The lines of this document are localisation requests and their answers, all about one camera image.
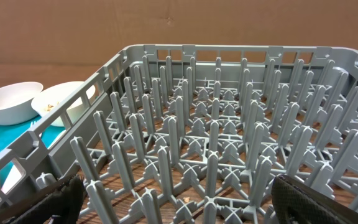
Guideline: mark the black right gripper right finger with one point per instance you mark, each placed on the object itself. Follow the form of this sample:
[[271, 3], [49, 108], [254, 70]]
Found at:
[[295, 202]]

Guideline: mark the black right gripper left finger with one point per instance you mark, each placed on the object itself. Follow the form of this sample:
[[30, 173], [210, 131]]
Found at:
[[60, 202]]

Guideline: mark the white plastic fork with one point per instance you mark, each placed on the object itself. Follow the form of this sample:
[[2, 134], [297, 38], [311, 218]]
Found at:
[[33, 123]]

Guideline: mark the grey dishwasher rack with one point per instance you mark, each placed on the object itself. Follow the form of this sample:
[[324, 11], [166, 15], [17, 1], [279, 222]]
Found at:
[[197, 133]]

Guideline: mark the teal plastic tray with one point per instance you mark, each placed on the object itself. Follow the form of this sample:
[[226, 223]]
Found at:
[[9, 133]]

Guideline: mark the white bowl with nuts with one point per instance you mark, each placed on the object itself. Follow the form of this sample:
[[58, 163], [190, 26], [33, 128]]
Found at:
[[48, 99]]

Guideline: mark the white bowl with crumbs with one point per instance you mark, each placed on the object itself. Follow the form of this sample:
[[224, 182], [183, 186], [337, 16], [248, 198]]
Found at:
[[15, 102]]

